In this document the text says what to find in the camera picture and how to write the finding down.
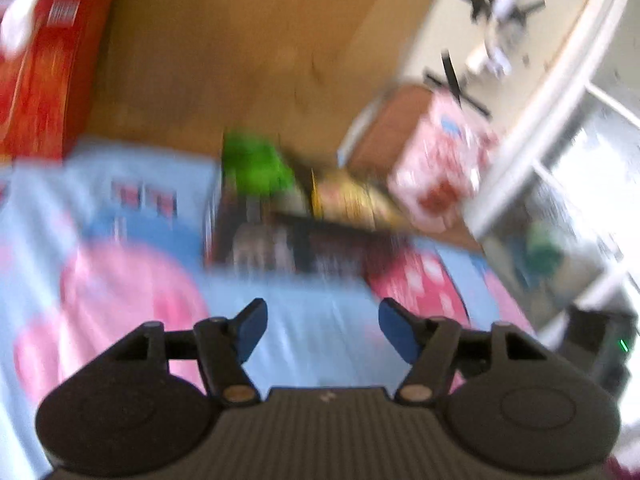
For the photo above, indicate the pink snack bag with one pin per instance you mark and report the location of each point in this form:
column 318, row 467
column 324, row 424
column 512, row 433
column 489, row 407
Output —
column 442, row 164

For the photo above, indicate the cartoon pig bed sheet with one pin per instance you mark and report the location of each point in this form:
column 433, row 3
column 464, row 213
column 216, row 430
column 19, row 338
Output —
column 112, row 238

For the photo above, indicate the brown chair cushion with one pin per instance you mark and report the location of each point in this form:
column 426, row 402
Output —
column 385, row 135

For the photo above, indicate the wooden headboard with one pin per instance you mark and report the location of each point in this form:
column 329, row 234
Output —
column 180, row 73

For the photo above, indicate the black cardboard storage box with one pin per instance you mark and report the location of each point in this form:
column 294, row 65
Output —
column 278, row 233

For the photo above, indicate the green seaweed snack packet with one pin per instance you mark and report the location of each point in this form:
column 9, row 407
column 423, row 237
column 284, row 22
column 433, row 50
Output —
column 253, row 166

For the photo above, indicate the black device with green light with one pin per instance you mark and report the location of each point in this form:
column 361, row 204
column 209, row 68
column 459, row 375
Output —
column 599, row 342

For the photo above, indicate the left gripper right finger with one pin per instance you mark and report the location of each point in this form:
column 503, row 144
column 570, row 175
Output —
column 428, row 345

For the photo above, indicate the red gift bag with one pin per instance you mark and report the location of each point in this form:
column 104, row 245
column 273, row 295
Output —
column 46, row 93

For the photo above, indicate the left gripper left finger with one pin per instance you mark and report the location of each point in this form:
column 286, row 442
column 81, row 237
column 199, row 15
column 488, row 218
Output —
column 224, row 345

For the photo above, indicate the yellow snack packet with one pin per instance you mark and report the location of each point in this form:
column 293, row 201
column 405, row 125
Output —
column 338, row 197

